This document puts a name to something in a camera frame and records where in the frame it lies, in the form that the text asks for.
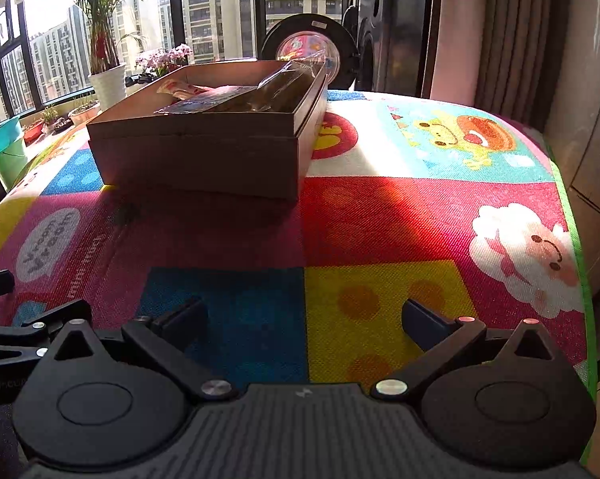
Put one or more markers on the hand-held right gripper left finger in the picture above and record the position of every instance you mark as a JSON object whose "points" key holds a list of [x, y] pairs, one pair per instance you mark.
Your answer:
{"points": [[182, 319]]}

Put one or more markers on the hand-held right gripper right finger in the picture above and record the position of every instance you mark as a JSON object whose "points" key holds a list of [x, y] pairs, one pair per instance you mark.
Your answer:
{"points": [[424, 320]]}

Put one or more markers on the cardboard box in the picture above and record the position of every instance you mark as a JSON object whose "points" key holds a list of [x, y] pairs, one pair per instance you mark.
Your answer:
{"points": [[200, 154]]}

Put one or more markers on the dark blue snack packet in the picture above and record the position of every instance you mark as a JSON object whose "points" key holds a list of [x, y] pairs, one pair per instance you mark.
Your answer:
{"points": [[210, 101]]}

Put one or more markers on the bread bun packet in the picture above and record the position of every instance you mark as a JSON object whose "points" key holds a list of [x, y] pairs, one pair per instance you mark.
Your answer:
{"points": [[180, 89]]}

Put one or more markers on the long clear plastic packet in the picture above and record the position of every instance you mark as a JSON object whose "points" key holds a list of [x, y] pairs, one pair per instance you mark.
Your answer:
{"points": [[290, 85]]}

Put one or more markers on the colourful cartoon play mat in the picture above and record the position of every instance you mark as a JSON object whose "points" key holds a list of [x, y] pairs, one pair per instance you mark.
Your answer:
{"points": [[379, 219]]}

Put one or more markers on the green plastic bucket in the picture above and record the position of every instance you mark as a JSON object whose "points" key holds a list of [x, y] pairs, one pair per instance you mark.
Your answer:
{"points": [[8, 152]]}

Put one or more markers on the tall plant in white pot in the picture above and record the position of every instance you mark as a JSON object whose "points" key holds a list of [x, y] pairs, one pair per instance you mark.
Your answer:
{"points": [[107, 85]]}

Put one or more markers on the beige cabinet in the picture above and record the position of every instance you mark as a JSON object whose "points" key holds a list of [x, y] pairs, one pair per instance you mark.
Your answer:
{"points": [[591, 159]]}

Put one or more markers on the pink flowering potted plant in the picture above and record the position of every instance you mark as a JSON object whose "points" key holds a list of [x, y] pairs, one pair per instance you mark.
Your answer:
{"points": [[162, 60]]}

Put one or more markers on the grey washing machine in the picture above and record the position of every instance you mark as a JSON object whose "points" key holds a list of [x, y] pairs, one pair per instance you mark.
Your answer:
{"points": [[392, 35]]}

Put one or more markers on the beige curtain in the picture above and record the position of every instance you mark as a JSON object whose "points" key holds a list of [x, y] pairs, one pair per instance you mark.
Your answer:
{"points": [[519, 40]]}

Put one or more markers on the round washing machine door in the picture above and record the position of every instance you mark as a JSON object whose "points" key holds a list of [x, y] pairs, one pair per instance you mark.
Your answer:
{"points": [[305, 40]]}

